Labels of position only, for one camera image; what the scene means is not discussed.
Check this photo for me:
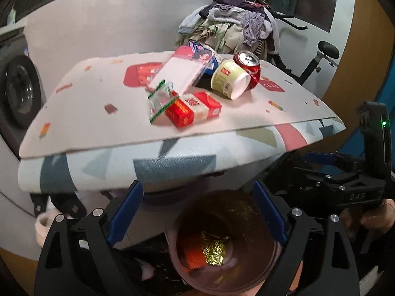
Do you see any gold foil wrapper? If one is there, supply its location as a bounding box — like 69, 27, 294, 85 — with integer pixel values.
201, 232, 230, 267

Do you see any orange foam fruit net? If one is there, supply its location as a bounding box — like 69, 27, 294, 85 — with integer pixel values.
183, 240, 206, 270

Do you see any crushed red soda can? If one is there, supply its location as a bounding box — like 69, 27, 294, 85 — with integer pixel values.
233, 50, 260, 91

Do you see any cream instant noodle cup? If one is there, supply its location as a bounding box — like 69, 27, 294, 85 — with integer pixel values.
210, 59, 251, 100

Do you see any red cigarette pack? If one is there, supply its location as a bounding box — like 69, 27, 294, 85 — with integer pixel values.
165, 92, 222, 128

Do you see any blue cardboard box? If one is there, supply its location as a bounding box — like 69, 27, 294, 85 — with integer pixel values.
187, 40, 219, 76

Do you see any pink white package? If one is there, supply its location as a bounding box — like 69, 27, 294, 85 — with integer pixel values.
147, 45, 205, 95

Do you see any clear green snack wrapper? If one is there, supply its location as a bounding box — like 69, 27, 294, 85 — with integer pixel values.
147, 79, 179, 124

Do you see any brown trash bin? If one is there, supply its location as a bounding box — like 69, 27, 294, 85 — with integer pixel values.
165, 190, 281, 295

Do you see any person's right hand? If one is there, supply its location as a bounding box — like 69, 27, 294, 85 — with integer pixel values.
339, 199, 394, 238

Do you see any black exercise bike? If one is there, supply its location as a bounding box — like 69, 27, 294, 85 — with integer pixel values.
264, 0, 343, 87

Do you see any geometric pattern tablecloth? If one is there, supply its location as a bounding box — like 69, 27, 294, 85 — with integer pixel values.
18, 118, 346, 194

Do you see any cartoon print table mat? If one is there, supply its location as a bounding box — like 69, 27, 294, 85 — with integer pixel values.
20, 47, 335, 159

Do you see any pile of clothes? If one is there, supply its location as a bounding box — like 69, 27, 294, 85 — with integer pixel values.
176, 0, 280, 60

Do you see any dark grey washing machine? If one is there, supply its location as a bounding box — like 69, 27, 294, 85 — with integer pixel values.
0, 27, 43, 159

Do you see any green soap bottle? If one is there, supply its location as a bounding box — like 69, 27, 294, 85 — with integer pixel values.
7, 7, 16, 25

